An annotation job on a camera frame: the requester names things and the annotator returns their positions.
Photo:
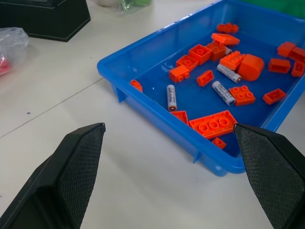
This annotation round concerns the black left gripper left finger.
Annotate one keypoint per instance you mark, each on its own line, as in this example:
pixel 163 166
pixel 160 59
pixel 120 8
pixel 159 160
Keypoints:
pixel 78 167

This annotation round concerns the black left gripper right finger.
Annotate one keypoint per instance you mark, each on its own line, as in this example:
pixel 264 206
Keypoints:
pixel 269 167

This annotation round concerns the black leather box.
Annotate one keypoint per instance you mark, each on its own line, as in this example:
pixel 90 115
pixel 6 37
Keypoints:
pixel 43 16

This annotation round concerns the small orange plastic brick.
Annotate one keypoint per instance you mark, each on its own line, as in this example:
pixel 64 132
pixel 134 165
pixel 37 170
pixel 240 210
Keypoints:
pixel 219 142
pixel 136 85

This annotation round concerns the red 2x2 plastic building brick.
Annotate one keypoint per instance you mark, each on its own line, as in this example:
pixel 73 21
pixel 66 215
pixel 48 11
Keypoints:
pixel 241 95

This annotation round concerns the white AA battery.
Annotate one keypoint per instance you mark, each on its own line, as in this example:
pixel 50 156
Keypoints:
pixel 223 92
pixel 228 73
pixel 228 50
pixel 171 98

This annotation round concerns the round orange block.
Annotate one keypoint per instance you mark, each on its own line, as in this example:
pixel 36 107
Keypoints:
pixel 250 67

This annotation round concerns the orange-red studded toy brick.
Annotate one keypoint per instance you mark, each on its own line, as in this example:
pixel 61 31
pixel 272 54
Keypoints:
pixel 232 60

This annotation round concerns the orange-red plastic toy brick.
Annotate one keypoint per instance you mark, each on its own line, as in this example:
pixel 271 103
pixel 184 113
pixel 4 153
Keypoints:
pixel 225 38

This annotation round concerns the clear plastic bag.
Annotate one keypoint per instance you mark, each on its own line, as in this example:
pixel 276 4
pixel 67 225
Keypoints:
pixel 12 47

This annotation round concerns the blue plastic tray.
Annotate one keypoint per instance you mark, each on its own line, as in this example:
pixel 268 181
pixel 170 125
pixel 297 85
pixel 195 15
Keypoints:
pixel 164 47

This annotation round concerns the clear bag with green contents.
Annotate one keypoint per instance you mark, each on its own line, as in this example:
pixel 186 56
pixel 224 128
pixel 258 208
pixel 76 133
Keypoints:
pixel 133 6

